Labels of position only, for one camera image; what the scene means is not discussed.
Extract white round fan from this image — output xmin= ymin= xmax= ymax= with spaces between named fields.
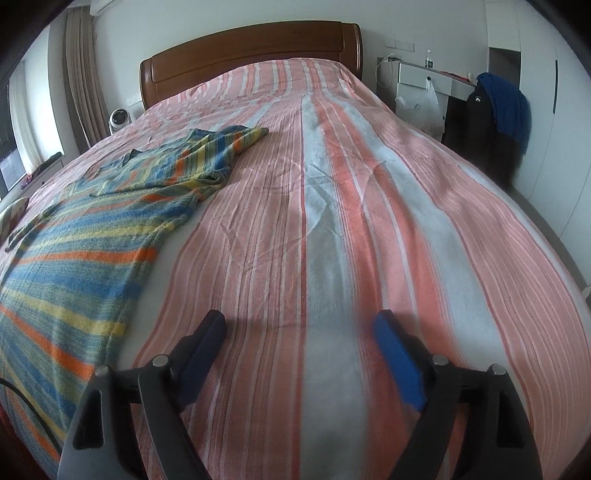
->
xmin=108 ymin=108 xmax=131 ymax=134

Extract white window-side cabinet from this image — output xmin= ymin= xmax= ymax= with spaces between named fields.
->
xmin=0 ymin=154 xmax=70 ymax=204

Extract brown wooden headboard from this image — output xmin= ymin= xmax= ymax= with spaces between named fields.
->
xmin=140 ymin=21 xmax=363 ymax=112

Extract window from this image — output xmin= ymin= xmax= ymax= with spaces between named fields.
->
xmin=0 ymin=65 xmax=61 ymax=190

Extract white plastic bag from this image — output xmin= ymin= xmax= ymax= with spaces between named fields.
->
xmin=394 ymin=80 xmax=446 ymax=134

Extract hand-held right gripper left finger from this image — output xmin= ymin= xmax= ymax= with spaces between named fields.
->
xmin=58 ymin=309 xmax=227 ymax=480

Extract bed with pink striped sheet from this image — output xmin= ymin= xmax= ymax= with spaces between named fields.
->
xmin=0 ymin=58 xmax=591 ymax=480

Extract white charging cable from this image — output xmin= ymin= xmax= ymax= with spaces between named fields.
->
xmin=375 ymin=54 xmax=399 ymax=88

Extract dark cloth on cabinet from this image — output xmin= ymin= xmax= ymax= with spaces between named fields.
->
xmin=25 ymin=152 xmax=64 ymax=178

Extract black cable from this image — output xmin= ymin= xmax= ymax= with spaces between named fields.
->
xmin=0 ymin=378 xmax=63 ymax=450

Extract brown striped cushion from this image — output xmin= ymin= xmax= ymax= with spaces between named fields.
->
xmin=0 ymin=196 xmax=29 ymax=238

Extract blue garment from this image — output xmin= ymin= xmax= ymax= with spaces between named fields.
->
xmin=475 ymin=72 xmax=531 ymax=158

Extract white desk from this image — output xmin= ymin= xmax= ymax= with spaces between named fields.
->
xmin=379 ymin=55 xmax=478 ymax=134

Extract beige curtain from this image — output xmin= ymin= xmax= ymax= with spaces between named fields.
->
xmin=62 ymin=9 xmax=112 ymax=153

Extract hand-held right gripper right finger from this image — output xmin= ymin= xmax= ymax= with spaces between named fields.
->
xmin=373 ymin=310 xmax=543 ymax=480

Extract white wardrobe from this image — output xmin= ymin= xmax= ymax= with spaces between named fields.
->
xmin=485 ymin=0 xmax=591 ymax=241

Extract striped knit sweater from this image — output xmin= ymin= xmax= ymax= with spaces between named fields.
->
xmin=0 ymin=127 xmax=269 ymax=467

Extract dark clothes on rack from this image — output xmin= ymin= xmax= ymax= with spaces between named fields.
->
xmin=441 ymin=85 xmax=522 ymax=181

